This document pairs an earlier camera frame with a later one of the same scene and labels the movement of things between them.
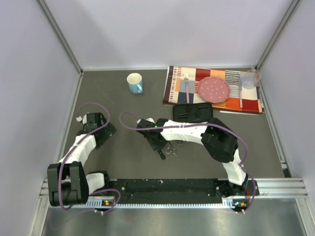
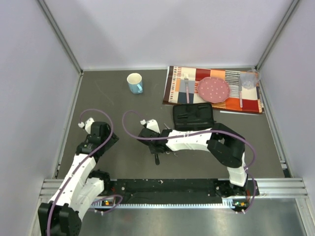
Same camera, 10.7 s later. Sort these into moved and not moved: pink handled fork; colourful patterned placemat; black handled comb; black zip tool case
Moved: black handled comb
Not moved: colourful patterned placemat; black zip tool case; pink handled fork
